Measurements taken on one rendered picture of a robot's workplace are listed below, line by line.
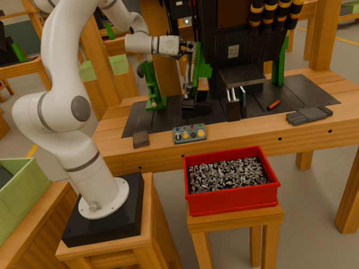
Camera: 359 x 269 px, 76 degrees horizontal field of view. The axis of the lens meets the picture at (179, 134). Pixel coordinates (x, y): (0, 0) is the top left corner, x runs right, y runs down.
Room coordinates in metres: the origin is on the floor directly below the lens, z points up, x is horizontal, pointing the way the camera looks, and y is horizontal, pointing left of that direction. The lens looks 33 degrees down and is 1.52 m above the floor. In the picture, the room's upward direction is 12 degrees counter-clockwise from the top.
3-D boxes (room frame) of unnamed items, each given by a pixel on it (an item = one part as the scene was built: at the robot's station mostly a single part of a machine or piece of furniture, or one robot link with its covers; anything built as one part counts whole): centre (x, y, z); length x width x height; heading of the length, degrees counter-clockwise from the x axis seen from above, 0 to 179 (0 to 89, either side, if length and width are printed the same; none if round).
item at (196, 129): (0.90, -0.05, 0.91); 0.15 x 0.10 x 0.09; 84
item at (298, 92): (1.17, -0.27, 0.89); 1.10 x 0.42 x 0.02; 84
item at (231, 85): (1.07, -0.34, 1.11); 0.39 x 0.16 x 0.03; 174
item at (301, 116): (0.86, -0.59, 0.91); 0.20 x 0.11 x 0.03; 94
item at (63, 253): (0.61, 0.32, 0.83); 0.32 x 0.32 x 0.04; 88
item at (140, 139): (0.94, 0.19, 0.91); 0.10 x 0.08 x 0.03; 5
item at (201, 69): (1.12, -0.19, 1.17); 0.13 x 0.12 x 0.20; 84
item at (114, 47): (1.54, -0.30, 1.23); 1.30 x 0.05 x 0.09; 84
